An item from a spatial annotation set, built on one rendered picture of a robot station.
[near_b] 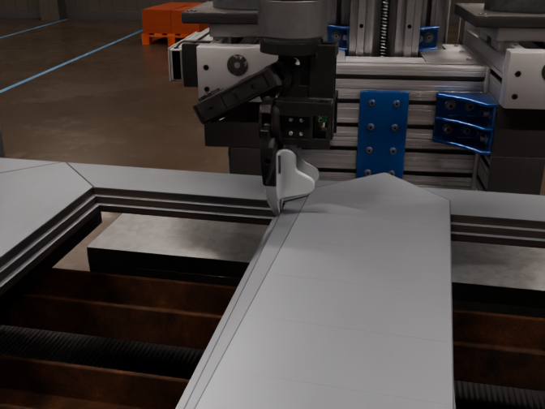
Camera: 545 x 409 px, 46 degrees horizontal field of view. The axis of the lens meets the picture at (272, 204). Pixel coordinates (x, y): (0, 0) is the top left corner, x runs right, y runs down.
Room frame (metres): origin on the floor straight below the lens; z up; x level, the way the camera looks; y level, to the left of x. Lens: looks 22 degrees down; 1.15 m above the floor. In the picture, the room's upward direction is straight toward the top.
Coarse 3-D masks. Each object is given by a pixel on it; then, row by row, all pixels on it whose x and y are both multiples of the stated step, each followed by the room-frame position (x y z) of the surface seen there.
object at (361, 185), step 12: (348, 180) 0.84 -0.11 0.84; (360, 180) 0.84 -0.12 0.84; (372, 180) 0.84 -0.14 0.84; (384, 180) 0.84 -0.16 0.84; (396, 180) 0.84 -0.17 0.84; (360, 192) 0.79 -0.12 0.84; (372, 192) 0.79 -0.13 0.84; (384, 192) 0.79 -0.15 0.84; (396, 192) 0.79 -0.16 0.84; (408, 192) 0.79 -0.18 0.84; (420, 192) 0.79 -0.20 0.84; (432, 192) 0.79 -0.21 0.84
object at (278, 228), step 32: (96, 192) 0.81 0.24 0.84; (128, 192) 0.80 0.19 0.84; (64, 224) 0.72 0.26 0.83; (256, 224) 0.75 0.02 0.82; (288, 224) 0.69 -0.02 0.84; (480, 224) 0.71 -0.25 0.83; (512, 224) 0.71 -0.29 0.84; (544, 224) 0.70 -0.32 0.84; (32, 256) 0.65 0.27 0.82; (256, 256) 0.63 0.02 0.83; (0, 288) 0.58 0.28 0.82; (256, 288) 0.54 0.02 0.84; (224, 320) 0.50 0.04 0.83; (192, 384) 0.41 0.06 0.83
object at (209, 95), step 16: (272, 64) 0.72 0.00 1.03; (240, 80) 0.73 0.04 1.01; (256, 80) 0.71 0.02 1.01; (272, 80) 0.71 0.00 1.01; (208, 96) 0.74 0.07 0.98; (224, 96) 0.72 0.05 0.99; (240, 96) 0.72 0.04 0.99; (256, 96) 0.71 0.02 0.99; (208, 112) 0.73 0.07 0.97; (224, 112) 0.72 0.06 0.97
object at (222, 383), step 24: (216, 384) 0.40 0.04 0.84; (240, 384) 0.40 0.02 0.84; (264, 384) 0.40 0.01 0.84; (288, 384) 0.40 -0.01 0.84; (312, 384) 0.40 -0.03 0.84; (216, 408) 0.37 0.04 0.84; (240, 408) 0.37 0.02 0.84; (264, 408) 0.37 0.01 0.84; (288, 408) 0.37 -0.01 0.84; (312, 408) 0.37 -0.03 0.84; (336, 408) 0.37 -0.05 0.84; (360, 408) 0.37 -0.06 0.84; (384, 408) 0.37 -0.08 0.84; (408, 408) 0.37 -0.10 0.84; (432, 408) 0.37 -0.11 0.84
